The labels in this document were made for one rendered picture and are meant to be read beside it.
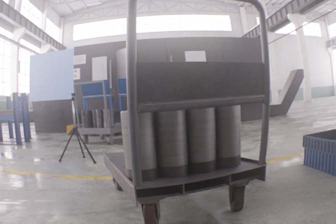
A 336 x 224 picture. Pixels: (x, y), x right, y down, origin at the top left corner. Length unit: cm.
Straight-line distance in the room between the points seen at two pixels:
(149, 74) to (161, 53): 642
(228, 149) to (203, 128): 16
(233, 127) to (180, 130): 23
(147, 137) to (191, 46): 643
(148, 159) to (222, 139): 32
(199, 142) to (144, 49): 629
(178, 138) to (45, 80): 673
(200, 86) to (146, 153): 32
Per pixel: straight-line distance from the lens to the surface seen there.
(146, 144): 122
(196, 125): 129
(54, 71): 778
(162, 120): 125
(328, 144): 195
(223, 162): 137
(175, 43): 756
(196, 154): 130
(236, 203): 143
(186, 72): 111
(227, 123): 134
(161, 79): 108
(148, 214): 128
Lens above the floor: 55
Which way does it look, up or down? 2 degrees up
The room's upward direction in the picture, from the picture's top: 4 degrees counter-clockwise
